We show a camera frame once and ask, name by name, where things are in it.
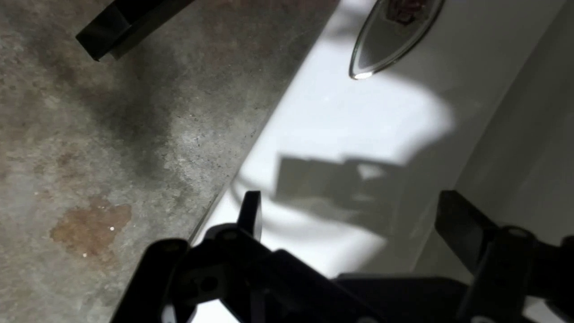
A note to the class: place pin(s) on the black bar object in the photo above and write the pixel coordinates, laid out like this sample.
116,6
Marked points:
119,24

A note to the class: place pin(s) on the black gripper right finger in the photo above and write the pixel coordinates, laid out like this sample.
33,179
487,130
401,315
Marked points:
473,234

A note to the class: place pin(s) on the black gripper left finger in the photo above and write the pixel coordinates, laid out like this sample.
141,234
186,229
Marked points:
240,258

